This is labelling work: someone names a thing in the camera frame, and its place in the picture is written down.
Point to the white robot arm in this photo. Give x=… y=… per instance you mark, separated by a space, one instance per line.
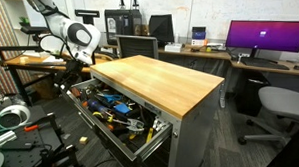
x=74 y=32

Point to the black keyboard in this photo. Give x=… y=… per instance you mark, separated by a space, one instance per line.
x=265 y=64

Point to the black mesh office chair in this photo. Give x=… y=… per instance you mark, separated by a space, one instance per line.
x=137 y=46

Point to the small wooden block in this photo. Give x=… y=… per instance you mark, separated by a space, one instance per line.
x=83 y=140

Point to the black equipment base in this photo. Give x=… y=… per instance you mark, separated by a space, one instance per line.
x=20 y=149

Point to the blue block tool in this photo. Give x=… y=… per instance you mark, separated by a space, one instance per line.
x=122 y=108

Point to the black box device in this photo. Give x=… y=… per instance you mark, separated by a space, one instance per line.
x=161 y=27

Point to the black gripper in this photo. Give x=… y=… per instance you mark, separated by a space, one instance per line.
x=75 y=66

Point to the grey cabinet with wooden top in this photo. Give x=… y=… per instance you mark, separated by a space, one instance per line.
x=163 y=80

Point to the yellow black hand tool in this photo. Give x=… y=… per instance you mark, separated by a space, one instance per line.
x=103 y=116

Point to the white flat box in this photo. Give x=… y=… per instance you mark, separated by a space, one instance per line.
x=173 y=47

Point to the white green tape roll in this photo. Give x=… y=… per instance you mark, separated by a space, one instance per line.
x=1 y=115

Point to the grey fabric office chair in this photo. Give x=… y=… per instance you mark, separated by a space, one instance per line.
x=284 y=103

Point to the black display stand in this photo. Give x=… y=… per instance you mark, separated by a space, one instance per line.
x=87 y=14

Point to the small green plant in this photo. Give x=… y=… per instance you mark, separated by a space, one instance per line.
x=24 y=21

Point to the black computer tower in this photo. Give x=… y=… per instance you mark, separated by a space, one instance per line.
x=252 y=93

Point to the grey metal tool drawer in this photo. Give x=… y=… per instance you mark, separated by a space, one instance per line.
x=101 y=135

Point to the blue white box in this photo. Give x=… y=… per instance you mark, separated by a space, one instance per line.
x=199 y=33

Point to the black 3D printer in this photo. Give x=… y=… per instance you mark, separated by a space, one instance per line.
x=123 y=26

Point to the black computer mouse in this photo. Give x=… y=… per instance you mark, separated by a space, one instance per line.
x=297 y=67

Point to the silver pliers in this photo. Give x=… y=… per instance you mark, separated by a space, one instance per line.
x=134 y=125

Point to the monitor with purple screen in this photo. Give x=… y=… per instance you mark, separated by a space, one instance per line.
x=268 y=34

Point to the wooden side desk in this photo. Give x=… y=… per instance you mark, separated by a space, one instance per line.
x=33 y=62

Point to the wooden office desk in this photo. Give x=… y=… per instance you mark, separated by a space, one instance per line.
x=207 y=55

